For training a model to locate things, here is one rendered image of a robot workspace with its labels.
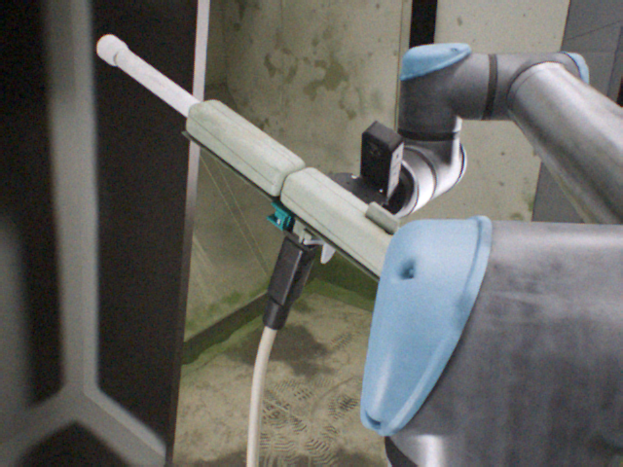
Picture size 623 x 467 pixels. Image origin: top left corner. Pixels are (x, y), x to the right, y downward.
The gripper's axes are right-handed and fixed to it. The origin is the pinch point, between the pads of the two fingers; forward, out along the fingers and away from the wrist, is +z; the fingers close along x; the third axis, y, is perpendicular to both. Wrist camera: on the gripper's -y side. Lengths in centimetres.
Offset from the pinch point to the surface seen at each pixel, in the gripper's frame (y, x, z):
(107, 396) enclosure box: 104, 50, -23
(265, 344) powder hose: 19.7, -0.9, -0.4
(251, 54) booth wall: 76, 159, -184
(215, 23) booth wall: 70, 183, -180
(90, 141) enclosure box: 35, 68, -24
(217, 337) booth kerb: 168, 79, -109
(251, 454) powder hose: 35.1, -6.2, 2.1
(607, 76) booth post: 11, 5, -184
